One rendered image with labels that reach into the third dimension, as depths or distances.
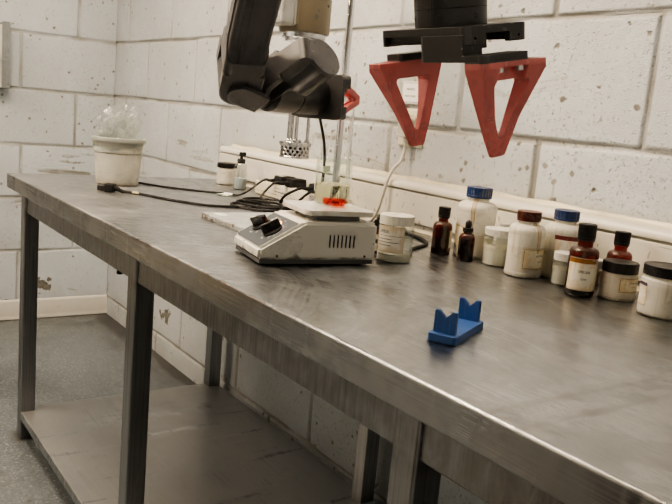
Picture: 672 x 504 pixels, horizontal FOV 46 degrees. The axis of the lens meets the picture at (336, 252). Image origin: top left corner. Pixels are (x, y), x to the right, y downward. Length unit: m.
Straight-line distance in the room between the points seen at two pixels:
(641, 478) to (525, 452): 0.09
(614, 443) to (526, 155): 0.95
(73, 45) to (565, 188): 2.50
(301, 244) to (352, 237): 0.09
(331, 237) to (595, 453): 0.69
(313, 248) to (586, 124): 0.55
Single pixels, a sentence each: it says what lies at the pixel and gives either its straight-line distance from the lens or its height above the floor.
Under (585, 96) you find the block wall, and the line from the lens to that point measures 1.48.
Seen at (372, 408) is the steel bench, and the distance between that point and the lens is 0.88.
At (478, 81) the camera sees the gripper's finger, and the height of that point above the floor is 1.02.
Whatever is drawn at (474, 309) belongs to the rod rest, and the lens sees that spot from 0.95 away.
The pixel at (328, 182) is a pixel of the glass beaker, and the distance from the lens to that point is 1.27.
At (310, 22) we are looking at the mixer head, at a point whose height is 1.16.
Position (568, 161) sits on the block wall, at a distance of 1.49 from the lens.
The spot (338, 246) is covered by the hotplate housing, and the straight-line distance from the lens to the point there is 1.24.
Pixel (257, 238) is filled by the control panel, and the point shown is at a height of 0.79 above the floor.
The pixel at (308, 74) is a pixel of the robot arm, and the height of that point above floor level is 1.04.
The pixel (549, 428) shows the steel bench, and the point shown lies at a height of 0.75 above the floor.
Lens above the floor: 0.99
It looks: 10 degrees down
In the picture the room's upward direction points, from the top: 5 degrees clockwise
